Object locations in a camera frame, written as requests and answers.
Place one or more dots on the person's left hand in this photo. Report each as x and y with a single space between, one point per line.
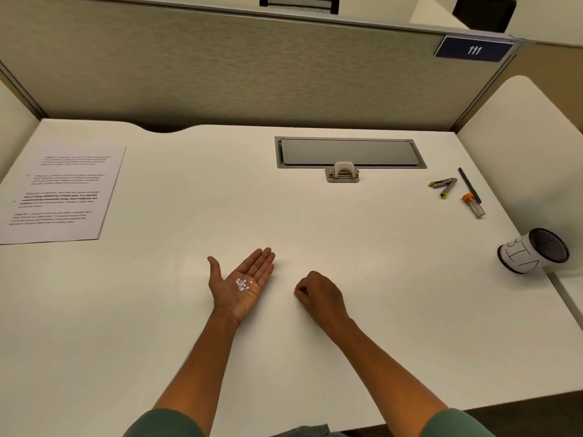
234 298

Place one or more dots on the person's right hand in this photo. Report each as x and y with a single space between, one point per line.
325 300

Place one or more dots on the person's left thumb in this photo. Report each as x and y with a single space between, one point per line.
215 269

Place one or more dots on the person's right fingers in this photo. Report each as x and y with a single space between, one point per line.
301 293

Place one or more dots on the person's left middle finger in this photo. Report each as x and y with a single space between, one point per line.
259 267

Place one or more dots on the pile of white paper dots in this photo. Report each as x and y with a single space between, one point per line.
242 284

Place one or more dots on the person's right forearm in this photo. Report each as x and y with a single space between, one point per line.
387 380

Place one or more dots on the person's left forearm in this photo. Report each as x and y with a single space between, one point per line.
200 368

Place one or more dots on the green shirt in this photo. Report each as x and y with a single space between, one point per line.
164 425

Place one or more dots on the printed white paper sheet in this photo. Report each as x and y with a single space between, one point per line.
61 193

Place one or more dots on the orange capped clear vial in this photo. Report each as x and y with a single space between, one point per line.
473 206

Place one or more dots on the black pen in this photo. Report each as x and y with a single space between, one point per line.
469 185

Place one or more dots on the grey fabric partition panel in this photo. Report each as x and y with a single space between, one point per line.
237 63

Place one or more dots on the black mesh cup white label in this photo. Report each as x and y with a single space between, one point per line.
530 257

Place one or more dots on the white side divider panel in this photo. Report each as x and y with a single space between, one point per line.
528 154
13 122

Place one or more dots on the black slotted vent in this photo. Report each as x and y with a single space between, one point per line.
299 3

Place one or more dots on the dark blue number plate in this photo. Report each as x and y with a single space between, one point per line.
473 49

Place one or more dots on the black chair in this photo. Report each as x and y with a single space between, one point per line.
485 12

